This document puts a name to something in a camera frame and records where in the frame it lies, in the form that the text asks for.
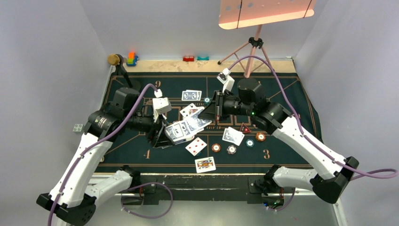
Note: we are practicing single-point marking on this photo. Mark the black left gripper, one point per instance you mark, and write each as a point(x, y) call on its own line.
point(160, 137)

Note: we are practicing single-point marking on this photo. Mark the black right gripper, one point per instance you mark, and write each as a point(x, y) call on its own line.
point(215, 110)

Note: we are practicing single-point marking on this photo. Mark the green chip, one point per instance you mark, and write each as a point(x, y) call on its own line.
point(249, 143)
point(207, 100)

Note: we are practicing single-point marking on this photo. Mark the face-up red court card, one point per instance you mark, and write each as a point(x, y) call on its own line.
point(199, 109)

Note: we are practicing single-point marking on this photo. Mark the face-up spades card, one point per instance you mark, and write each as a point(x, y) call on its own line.
point(186, 111)

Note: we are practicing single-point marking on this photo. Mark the card of deck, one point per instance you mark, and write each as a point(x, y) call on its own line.
point(194, 123)

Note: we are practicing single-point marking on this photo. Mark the face-down cards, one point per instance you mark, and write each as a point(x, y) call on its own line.
point(191, 95)

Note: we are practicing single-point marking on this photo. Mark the face-down card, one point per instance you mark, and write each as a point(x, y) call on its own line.
point(233, 136)

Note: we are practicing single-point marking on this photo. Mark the orange poker chip stack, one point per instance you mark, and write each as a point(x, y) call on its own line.
point(216, 148)

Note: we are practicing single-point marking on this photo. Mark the face-up diamonds card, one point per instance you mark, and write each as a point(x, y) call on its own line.
point(196, 146)

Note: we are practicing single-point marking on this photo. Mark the red triangle marker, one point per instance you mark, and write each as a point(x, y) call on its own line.
point(244, 129)

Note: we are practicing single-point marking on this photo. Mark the pink white poker chip stack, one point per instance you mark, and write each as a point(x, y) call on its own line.
point(231, 149)

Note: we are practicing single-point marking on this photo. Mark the face-up king card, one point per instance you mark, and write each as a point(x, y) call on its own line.
point(205, 165)

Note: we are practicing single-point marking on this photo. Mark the blue playing card deck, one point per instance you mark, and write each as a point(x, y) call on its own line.
point(179, 132)

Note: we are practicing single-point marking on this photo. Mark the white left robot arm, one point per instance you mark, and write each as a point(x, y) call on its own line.
point(73, 201)

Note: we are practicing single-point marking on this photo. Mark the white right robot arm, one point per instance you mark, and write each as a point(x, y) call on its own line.
point(329, 175)

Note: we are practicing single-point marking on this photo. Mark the green poker table mat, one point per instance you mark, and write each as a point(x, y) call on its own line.
point(132, 149)

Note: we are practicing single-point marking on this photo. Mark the teal toy block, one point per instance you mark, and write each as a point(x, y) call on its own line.
point(202, 58)

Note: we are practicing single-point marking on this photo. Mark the red toy block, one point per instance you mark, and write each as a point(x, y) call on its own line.
point(188, 58)

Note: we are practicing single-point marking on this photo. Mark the black microphone stand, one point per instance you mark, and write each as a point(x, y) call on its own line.
point(120, 71)

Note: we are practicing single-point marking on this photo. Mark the colourful toy block stack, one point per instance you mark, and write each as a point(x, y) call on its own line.
point(132, 59)

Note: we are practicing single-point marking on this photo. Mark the grey toy brick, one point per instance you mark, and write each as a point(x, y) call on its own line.
point(78, 128)

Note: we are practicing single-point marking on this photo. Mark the pink tripod stand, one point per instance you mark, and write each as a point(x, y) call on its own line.
point(257, 43)

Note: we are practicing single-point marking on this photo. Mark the pink perforated board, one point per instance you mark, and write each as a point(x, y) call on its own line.
point(236, 14)

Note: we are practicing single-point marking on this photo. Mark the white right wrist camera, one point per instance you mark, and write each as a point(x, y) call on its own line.
point(225, 78)

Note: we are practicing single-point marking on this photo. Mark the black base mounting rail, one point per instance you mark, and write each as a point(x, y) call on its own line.
point(247, 187)

